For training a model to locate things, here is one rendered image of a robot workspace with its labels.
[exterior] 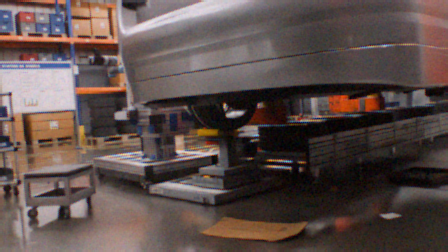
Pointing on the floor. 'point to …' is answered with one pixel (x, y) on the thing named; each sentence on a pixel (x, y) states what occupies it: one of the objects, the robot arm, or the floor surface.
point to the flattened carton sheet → (234, 228)
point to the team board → (39, 87)
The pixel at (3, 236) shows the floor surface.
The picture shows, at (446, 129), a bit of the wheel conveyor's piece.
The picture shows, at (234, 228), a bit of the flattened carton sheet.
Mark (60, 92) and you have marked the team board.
